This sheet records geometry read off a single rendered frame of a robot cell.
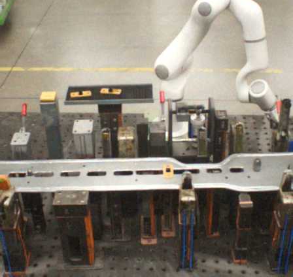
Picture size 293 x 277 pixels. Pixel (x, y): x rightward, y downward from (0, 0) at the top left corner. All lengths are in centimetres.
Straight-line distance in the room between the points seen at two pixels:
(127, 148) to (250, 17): 71
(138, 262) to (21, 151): 64
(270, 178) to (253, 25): 61
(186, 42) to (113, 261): 97
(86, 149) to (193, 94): 254
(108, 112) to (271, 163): 70
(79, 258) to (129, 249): 21
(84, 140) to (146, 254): 51
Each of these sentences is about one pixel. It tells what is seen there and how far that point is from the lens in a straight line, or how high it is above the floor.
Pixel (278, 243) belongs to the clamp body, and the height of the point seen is 84.
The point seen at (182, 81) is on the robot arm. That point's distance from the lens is 251.
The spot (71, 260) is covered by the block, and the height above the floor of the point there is 74.
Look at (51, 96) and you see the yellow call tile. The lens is 225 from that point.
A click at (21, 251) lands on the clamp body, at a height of 81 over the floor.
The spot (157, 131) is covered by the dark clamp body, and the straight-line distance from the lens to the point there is 212.
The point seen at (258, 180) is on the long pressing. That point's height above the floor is 100.
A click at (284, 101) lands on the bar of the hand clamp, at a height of 120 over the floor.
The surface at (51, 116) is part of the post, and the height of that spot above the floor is 107.
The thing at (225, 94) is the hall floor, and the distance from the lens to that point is 459.
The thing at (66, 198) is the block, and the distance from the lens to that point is 190.
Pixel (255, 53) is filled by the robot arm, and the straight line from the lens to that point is 222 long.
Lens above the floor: 225
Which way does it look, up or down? 33 degrees down
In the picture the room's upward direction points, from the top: 2 degrees counter-clockwise
